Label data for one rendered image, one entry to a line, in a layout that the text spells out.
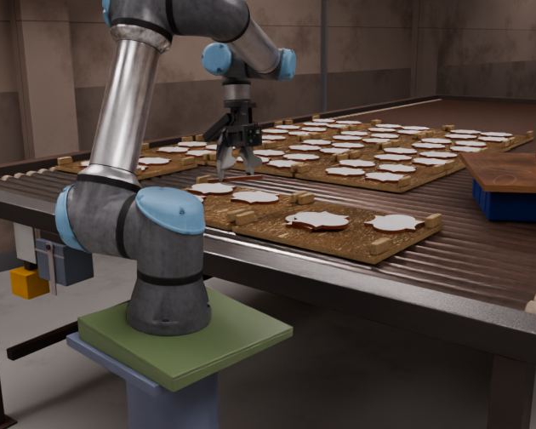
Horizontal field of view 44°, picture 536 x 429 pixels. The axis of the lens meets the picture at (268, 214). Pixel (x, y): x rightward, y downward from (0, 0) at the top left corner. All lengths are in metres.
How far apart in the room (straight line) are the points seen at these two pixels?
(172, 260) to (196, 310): 0.10
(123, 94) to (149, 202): 0.22
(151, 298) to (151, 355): 0.11
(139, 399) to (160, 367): 0.18
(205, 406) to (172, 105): 3.89
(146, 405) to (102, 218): 0.34
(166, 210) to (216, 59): 0.61
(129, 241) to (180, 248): 0.09
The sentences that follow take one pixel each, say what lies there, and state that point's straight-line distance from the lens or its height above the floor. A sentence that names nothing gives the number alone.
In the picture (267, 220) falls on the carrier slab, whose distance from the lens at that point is 1.71.
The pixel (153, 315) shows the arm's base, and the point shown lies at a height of 0.94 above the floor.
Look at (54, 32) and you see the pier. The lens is 4.30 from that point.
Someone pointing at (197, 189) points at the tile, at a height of 0.95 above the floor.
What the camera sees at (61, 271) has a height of 0.76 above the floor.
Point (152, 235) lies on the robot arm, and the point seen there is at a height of 1.08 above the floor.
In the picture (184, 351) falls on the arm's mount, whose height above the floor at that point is 0.90.
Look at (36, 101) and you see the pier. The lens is 4.24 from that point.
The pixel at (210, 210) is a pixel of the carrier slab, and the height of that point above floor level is 0.94.
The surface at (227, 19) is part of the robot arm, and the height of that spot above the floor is 1.43.
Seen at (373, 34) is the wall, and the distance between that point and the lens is 6.79.
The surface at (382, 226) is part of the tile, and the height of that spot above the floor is 0.95.
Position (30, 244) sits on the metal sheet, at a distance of 2.12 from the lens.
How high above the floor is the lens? 1.39
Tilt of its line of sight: 15 degrees down
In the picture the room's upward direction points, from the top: straight up
